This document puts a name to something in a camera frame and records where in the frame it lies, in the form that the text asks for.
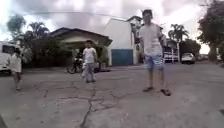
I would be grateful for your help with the white car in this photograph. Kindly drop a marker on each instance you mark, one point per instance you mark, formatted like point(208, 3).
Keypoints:
point(188, 57)

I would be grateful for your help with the white railing fence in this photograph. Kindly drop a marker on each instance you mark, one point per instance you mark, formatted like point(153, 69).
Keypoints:
point(168, 57)

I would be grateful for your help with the white van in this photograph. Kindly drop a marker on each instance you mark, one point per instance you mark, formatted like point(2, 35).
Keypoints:
point(5, 56)

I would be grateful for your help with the motorcycle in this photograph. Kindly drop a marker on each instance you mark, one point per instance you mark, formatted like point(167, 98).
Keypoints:
point(75, 66)

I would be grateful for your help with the dark green hedge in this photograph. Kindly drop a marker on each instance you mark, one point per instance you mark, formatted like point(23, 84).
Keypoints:
point(46, 53)

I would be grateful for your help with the palm tree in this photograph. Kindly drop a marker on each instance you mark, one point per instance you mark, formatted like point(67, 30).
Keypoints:
point(177, 31)

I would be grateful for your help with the group of palm trees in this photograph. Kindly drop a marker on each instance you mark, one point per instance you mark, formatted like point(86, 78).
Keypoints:
point(33, 30)

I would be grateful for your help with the person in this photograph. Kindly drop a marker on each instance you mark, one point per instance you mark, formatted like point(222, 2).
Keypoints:
point(15, 63)
point(150, 38)
point(89, 56)

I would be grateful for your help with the large leafy tree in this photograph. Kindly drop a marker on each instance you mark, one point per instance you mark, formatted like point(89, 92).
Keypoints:
point(213, 26)

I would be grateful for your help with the white building with blue gate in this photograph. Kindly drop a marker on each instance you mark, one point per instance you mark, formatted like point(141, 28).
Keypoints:
point(120, 36)

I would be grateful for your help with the house with dark roof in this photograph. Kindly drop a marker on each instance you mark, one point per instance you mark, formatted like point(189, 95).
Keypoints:
point(76, 35)

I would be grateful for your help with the grey cracked concrete road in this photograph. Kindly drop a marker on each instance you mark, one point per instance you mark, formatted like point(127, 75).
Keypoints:
point(126, 106)

